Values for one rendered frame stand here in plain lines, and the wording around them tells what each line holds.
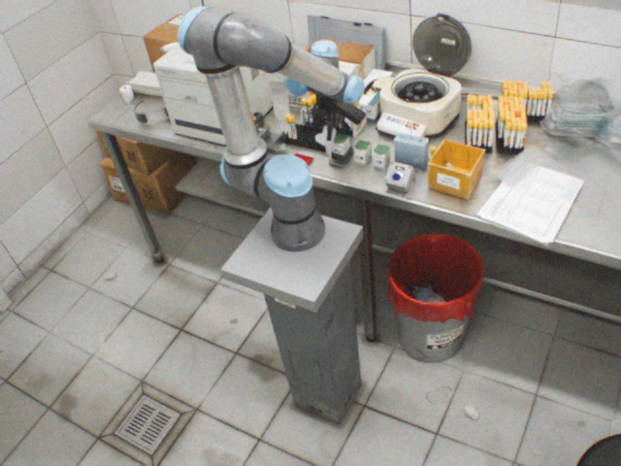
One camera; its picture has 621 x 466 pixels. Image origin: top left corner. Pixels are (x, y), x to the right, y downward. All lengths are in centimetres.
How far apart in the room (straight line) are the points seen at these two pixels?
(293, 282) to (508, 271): 113
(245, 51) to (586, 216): 107
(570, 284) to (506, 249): 30
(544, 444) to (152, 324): 173
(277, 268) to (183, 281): 136
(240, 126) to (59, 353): 170
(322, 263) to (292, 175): 25
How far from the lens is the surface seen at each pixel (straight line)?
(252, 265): 160
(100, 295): 301
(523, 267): 245
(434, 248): 231
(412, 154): 186
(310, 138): 203
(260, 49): 129
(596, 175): 197
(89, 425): 260
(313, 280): 153
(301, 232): 157
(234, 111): 146
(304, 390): 221
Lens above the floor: 208
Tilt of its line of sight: 44 degrees down
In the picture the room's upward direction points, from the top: 9 degrees counter-clockwise
